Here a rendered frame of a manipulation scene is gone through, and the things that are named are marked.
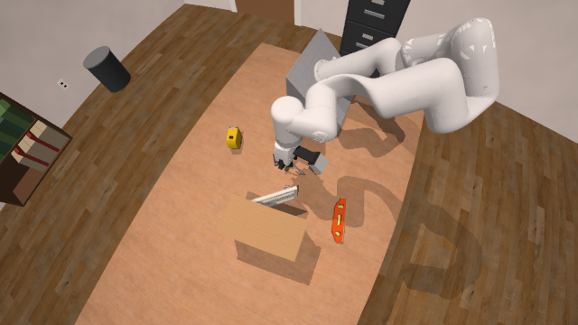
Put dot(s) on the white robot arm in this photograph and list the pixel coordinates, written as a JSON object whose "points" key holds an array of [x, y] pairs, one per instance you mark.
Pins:
{"points": [[434, 84]]}

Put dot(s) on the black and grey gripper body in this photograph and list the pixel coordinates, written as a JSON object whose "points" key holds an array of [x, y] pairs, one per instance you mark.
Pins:
{"points": [[285, 154]]}

